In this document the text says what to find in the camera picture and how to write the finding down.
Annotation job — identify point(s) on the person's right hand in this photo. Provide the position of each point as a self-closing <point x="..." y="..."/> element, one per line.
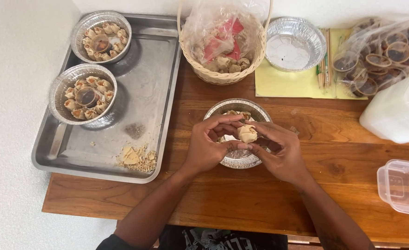
<point x="286" y="156"/>

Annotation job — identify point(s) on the person's left hand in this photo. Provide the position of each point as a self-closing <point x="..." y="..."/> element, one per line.
<point x="201" y="149"/>

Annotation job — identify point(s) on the fried dumpling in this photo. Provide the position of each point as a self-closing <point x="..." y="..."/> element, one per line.
<point x="232" y="112"/>
<point x="247" y="134"/>
<point x="221" y="140"/>
<point x="245" y="115"/>

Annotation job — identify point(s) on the round foil bowl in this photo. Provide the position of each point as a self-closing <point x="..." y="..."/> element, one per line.
<point x="291" y="48"/>
<point x="241" y="159"/>
<point x="59" y="86"/>
<point x="83" y="26"/>

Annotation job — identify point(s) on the pile of pastry crumbs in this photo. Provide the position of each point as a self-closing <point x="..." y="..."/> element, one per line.
<point x="138" y="160"/>

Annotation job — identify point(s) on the yellow paper sheet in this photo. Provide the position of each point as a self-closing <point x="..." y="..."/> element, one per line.
<point x="284" y="85"/>

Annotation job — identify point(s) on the wicker basket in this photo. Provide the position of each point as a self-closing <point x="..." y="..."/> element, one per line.
<point x="225" y="77"/>

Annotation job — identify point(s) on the steel baking tray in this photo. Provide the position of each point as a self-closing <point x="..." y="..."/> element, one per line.
<point x="149" y="86"/>

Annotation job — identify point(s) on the heap of dumplings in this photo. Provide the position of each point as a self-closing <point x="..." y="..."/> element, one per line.
<point x="228" y="64"/>

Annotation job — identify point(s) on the person's black printed shirt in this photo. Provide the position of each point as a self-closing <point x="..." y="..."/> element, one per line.
<point x="208" y="239"/>

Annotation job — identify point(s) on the bundle of wooden skewers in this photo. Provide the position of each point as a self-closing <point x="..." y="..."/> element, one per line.
<point x="324" y="69"/>

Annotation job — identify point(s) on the red paper sheet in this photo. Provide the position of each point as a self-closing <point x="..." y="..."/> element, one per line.
<point x="232" y="41"/>

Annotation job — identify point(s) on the white translucent plastic bag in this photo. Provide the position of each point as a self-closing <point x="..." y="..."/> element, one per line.
<point x="399" y="111"/>

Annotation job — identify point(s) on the clear plastic food container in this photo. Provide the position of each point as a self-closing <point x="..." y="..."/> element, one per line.
<point x="404" y="185"/>

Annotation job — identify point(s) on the lidded sauce cup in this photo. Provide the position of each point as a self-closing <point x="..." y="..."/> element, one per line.
<point x="100" y="43"/>
<point x="85" y="96"/>

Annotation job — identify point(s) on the clear plastic bag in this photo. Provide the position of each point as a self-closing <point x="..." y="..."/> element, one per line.
<point x="204" y="20"/>

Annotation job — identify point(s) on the bag of sauce cups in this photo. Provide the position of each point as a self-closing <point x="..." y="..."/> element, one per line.
<point x="381" y="59"/>

